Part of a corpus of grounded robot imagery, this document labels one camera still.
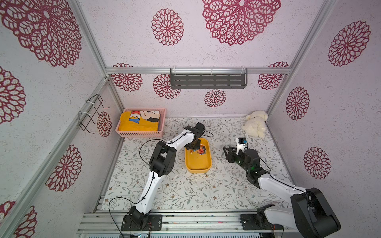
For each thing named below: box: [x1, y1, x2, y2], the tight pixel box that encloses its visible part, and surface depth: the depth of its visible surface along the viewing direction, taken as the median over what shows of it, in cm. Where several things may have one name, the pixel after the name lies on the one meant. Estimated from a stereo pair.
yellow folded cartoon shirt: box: [119, 110, 161, 132], surface depth 111 cm
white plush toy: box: [241, 110, 269, 139], surface depth 108 cm
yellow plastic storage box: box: [184, 137, 212, 174], surface depth 99 cm
